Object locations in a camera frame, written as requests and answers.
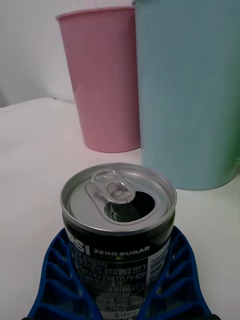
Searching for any pale blue plastic bin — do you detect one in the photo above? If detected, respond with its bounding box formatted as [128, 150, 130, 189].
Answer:
[132, 0, 240, 191]

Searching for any black drink can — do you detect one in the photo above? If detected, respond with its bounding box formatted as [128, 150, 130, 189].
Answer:
[59, 162, 178, 320]

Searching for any green plastic bin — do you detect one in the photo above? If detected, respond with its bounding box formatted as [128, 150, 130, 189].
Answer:
[234, 119, 240, 161]

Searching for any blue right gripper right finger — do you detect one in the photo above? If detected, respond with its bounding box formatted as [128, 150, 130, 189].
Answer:
[137, 224, 221, 320]

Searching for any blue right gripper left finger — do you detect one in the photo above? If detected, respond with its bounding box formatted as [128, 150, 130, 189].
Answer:
[21, 227, 104, 320]

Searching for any pink plastic bin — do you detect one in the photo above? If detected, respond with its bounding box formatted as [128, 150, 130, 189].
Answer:
[55, 5, 142, 153]

